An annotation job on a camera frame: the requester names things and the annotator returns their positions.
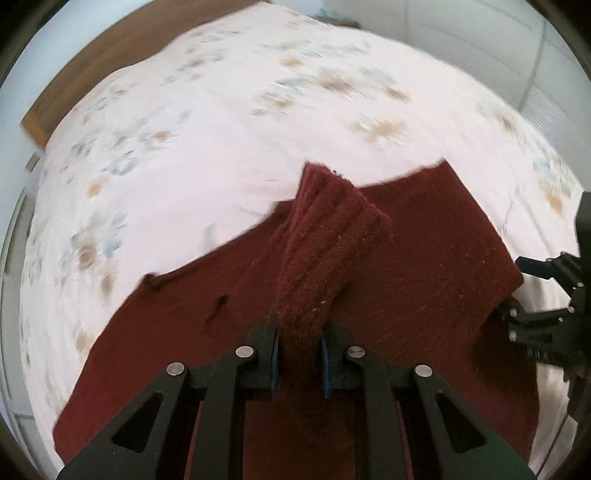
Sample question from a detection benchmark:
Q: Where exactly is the wooden headboard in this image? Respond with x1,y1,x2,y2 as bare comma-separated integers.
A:
20,0,253,149

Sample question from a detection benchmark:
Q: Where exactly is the dark red knit sweater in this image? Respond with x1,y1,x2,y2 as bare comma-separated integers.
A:
53,162,539,479

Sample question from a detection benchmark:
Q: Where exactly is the white wardrobe with louvres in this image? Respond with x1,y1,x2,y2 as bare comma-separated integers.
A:
322,0,590,187

